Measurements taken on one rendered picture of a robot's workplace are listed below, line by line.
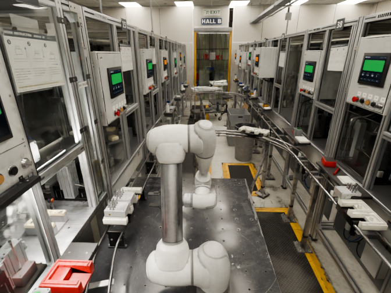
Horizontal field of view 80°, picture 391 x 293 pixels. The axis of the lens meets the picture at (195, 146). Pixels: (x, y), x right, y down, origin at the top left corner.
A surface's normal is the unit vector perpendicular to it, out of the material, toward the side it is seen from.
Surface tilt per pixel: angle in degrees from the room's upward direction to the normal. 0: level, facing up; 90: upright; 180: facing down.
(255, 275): 0
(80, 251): 0
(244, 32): 90
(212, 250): 6
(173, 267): 67
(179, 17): 90
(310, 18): 90
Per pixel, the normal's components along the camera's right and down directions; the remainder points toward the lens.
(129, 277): 0.00, -0.93
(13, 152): 1.00, 0.01
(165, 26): -0.04, 0.37
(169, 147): -0.03, 0.14
